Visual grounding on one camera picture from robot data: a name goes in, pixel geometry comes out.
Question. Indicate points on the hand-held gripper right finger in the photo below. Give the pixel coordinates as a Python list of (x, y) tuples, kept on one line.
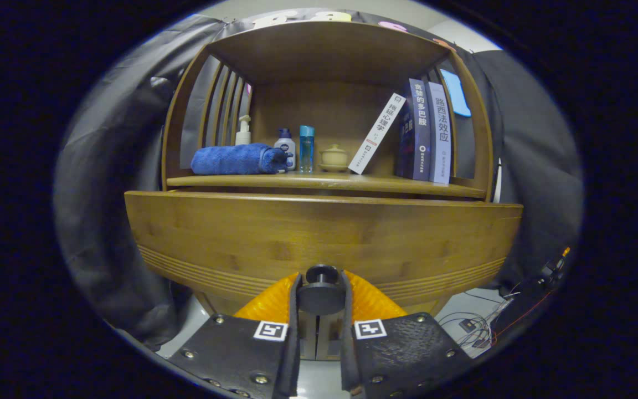
[(348, 354)]

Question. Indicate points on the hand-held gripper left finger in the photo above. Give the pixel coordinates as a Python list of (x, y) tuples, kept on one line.
[(294, 343)]

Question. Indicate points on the wooden countertop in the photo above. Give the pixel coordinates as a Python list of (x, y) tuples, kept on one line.
[(324, 182)]

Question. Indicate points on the wooden cabinet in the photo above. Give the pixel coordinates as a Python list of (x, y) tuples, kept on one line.
[(324, 50)]

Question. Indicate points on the small black box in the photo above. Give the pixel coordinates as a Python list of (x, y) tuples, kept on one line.
[(467, 325)]

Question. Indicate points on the beige lidded teacup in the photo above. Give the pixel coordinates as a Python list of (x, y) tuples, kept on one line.
[(334, 158)]

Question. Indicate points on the clear blue bottle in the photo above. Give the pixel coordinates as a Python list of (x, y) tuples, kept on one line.
[(306, 149)]

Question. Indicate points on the blue folded towel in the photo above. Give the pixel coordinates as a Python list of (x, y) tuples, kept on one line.
[(230, 159)]

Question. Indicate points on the white bottle with blue cap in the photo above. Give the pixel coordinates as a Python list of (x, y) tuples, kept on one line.
[(286, 147)]

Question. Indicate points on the white pump bottle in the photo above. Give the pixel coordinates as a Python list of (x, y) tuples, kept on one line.
[(243, 136)]

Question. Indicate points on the black device with orange tip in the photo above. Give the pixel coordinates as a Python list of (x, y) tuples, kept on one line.
[(551, 270)]

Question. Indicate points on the white book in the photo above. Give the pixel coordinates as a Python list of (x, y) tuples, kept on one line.
[(377, 133)]

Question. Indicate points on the dark blue book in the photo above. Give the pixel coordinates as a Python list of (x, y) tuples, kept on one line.
[(420, 127)]

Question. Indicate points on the lavender book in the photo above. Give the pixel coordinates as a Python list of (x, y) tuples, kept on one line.
[(441, 133)]

